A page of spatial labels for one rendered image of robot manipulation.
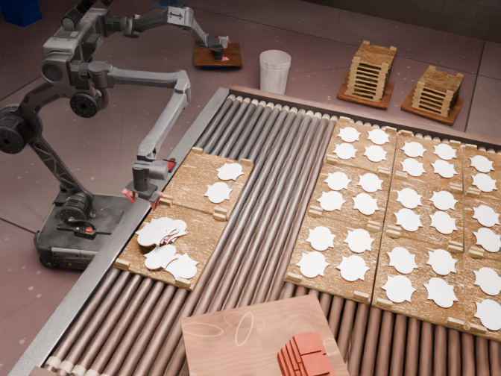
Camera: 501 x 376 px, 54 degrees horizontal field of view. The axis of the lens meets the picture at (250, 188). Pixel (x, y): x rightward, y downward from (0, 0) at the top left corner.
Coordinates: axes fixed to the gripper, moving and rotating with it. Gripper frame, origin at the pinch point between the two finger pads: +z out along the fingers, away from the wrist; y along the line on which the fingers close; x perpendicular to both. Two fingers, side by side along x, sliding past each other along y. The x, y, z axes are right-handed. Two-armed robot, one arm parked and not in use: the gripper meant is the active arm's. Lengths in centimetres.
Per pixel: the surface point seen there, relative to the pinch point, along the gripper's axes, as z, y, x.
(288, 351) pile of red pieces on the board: 8, 72, -31
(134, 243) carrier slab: 25.2, -7.2, 0.2
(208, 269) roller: 27.2, 26.8, 2.7
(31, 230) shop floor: 117, -133, 49
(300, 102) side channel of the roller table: 20, 19, 139
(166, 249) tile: 23.5, 7.6, 1.9
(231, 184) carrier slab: 24, 14, 53
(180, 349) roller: 28, 35, -34
